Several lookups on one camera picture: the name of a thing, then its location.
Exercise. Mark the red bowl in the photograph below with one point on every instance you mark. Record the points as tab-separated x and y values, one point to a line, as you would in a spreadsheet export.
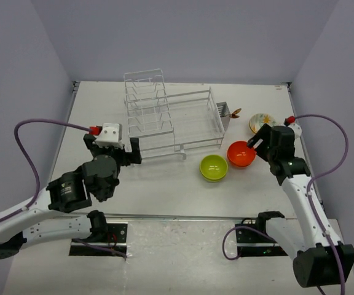
240	154

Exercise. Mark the floral leaf pattern bowl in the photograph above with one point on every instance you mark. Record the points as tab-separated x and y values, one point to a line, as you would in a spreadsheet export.
259	119

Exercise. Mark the grey cutlery holder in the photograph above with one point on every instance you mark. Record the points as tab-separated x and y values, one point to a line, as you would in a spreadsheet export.
224	114

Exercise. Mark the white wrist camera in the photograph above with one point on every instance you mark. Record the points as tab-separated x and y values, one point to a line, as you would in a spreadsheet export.
291	123
108	135

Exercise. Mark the lime green bowl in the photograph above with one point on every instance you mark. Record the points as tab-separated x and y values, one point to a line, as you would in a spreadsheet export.
214	179
213	165

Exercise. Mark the orange bowl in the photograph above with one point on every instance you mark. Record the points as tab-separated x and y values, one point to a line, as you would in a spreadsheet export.
238	166

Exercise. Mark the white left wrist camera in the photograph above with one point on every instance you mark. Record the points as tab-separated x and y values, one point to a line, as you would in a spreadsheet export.
108	135

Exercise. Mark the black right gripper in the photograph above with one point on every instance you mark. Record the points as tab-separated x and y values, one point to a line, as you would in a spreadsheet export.
265	133

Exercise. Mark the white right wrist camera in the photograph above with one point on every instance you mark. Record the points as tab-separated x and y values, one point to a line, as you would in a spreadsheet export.
291	123

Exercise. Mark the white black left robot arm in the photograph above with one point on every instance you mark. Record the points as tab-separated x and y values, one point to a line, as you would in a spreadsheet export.
23	226

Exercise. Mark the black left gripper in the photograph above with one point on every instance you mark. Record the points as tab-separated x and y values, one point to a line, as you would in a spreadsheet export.
129	157

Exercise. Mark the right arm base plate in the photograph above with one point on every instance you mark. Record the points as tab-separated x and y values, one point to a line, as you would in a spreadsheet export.
252	244

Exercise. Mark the gold utensil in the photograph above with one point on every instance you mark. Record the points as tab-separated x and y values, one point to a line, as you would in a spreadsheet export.
235	114

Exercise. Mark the white wire dish rack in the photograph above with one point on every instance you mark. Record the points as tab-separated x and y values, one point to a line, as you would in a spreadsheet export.
170	120

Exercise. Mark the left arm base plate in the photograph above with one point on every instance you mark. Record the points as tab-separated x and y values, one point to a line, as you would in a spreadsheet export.
110	244

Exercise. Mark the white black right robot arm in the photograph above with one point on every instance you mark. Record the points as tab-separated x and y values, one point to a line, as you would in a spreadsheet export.
319	256

